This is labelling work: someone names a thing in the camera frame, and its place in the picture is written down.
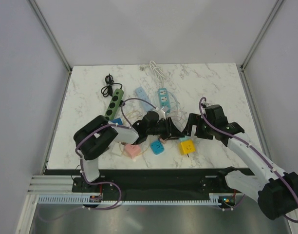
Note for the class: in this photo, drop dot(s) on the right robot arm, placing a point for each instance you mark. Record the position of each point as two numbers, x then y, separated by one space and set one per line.
274 190

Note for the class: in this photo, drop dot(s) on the yellow cube socket hub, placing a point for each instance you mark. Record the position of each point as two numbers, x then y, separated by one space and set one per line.
186 147

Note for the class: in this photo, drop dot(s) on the pink cube socket adapter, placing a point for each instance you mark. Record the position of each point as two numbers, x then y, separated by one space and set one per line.
132 150

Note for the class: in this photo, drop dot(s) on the green power strip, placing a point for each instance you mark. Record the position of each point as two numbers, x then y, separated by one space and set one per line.
114 104

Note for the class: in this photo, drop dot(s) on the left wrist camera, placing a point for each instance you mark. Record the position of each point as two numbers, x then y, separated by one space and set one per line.
162 112

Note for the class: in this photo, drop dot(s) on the white slotted cable duct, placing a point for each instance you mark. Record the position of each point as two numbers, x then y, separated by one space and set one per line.
213 200

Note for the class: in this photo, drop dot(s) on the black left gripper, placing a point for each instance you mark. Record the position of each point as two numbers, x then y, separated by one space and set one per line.
171 132

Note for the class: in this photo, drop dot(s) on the blue plug adapter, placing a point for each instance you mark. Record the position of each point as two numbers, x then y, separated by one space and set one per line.
157 147

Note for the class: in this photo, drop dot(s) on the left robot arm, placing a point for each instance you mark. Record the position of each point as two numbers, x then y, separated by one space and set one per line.
92 140

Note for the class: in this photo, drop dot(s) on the teal power strip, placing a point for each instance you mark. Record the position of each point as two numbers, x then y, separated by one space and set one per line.
163 98

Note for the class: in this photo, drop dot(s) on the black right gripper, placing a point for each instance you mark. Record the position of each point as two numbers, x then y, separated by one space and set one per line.
195 119

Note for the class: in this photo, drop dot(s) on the light blue power strip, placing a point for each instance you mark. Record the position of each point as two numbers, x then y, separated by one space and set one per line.
145 101

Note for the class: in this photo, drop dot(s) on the light teal charger plug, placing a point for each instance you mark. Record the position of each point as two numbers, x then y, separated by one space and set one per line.
182 139

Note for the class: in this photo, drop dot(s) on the blue cube socket adapter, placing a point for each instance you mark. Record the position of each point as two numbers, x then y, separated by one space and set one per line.
117 121

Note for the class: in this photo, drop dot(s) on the white charger block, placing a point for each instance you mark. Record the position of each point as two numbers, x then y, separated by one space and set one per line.
116 150

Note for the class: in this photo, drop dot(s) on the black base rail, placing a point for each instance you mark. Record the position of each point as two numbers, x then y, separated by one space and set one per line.
154 185

